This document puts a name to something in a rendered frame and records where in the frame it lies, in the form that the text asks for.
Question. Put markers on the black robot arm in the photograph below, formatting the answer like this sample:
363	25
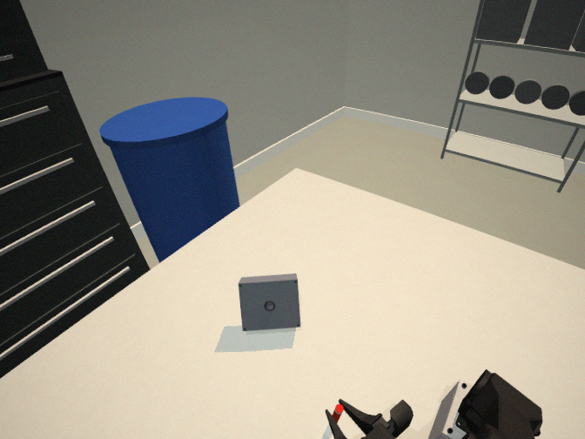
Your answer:
492	409

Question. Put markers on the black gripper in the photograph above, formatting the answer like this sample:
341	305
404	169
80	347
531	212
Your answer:
401	418

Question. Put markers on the red peg with white band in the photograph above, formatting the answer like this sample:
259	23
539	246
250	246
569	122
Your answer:
338	412

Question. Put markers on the grey sloped panel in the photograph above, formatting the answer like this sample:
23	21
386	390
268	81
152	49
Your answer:
269	302

